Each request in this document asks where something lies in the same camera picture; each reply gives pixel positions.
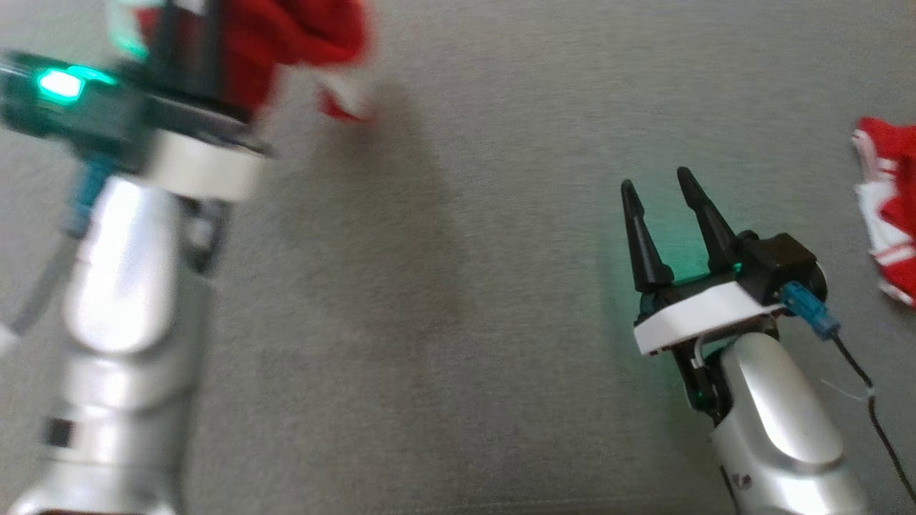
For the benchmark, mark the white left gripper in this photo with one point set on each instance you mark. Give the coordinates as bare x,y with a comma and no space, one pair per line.
207,161

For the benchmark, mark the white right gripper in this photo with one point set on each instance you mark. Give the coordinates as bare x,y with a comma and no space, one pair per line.
701,315

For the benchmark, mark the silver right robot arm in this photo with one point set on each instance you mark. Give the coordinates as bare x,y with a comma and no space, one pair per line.
773,415

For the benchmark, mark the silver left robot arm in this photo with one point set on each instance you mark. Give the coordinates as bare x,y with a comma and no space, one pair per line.
122,322

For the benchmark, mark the red white striped garment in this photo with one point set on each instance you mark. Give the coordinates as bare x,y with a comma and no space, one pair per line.
898,207

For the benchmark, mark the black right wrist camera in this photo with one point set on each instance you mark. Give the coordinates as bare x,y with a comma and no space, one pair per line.
780,261

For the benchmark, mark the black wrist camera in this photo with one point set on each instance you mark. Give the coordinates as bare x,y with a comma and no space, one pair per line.
71,107
780,261

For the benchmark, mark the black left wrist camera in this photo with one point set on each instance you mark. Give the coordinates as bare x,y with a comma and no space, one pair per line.
71,107

